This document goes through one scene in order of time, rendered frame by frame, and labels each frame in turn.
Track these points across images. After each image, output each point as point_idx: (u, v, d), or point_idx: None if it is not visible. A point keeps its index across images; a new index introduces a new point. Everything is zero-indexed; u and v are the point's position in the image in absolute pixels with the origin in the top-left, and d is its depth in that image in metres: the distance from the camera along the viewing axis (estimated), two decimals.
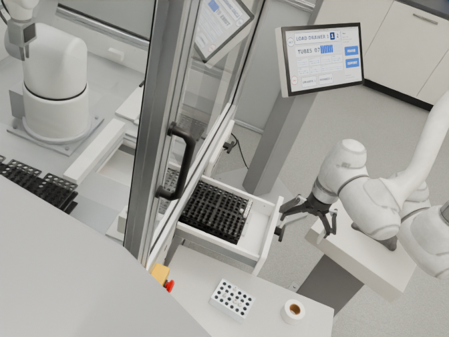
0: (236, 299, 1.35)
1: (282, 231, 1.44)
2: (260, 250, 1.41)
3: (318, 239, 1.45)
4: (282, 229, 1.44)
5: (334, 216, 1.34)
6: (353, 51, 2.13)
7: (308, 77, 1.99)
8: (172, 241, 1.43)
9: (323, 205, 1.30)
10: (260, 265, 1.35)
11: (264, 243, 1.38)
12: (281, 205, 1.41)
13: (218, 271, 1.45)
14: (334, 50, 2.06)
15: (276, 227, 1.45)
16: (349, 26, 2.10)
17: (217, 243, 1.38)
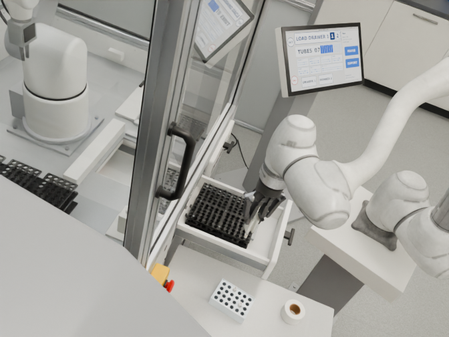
0: (236, 299, 1.35)
1: (292, 235, 1.44)
2: (270, 254, 1.40)
3: (252, 227, 1.32)
4: (292, 233, 1.44)
5: (282, 200, 1.23)
6: (353, 51, 2.13)
7: (308, 77, 1.99)
8: (172, 241, 1.43)
9: (278, 192, 1.15)
10: (270, 269, 1.35)
11: (274, 247, 1.38)
12: (242, 210, 1.26)
13: (218, 271, 1.45)
14: (334, 50, 2.06)
15: (285, 231, 1.44)
16: (349, 26, 2.10)
17: (227, 247, 1.37)
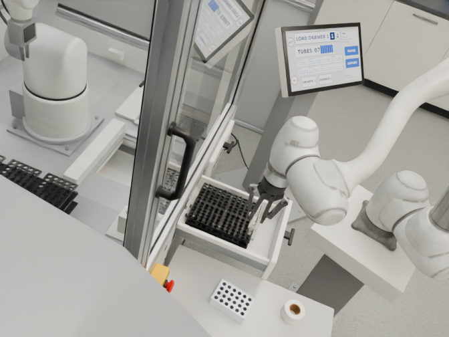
0: (236, 299, 1.35)
1: (292, 235, 1.44)
2: (270, 254, 1.40)
3: (255, 224, 1.37)
4: (292, 233, 1.44)
5: (284, 204, 1.26)
6: (353, 51, 2.13)
7: (308, 77, 1.99)
8: (172, 241, 1.43)
9: (275, 189, 1.20)
10: (270, 269, 1.35)
11: (274, 247, 1.38)
12: None
13: (218, 271, 1.45)
14: (334, 50, 2.06)
15: (285, 231, 1.44)
16: (349, 26, 2.10)
17: (227, 247, 1.37)
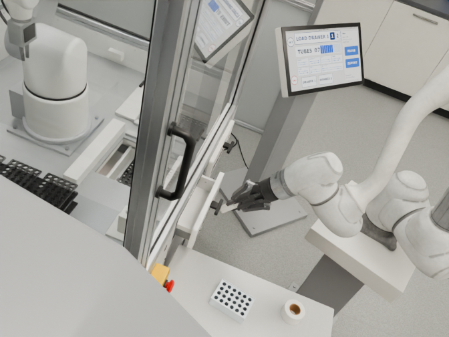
0: (236, 299, 1.35)
1: (219, 204, 1.45)
2: None
3: (225, 208, 1.44)
4: (220, 202, 1.46)
5: (266, 208, 1.37)
6: (353, 51, 2.13)
7: (308, 77, 1.99)
8: (172, 241, 1.43)
9: (272, 197, 1.30)
10: (193, 237, 1.36)
11: (198, 216, 1.39)
12: (234, 192, 1.40)
13: (218, 271, 1.45)
14: (334, 50, 2.06)
15: (213, 200, 1.46)
16: (349, 26, 2.10)
17: None
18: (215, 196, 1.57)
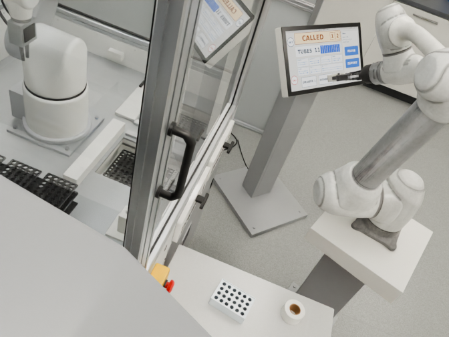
0: (236, 299, 1.35)
1: (204, 198, 1.45)
2: None
3: None
4: (205, 196, 1.46)
5: None
6: (353, 51, 2.13)
7: (308, 77, 1.99)
8: (172, 241, 1.43)
9: None
10: (178, 231, 1.37)
11: (183, 210, 1.39)
12: (337, 75, 1.78)
13: (218, 271, 1.45)
14: (334, 50, 2.06)
15: (198, 194, 1.46)
16: (349, 26, 2.10)
17: None
18: (202, 191, 1.57)
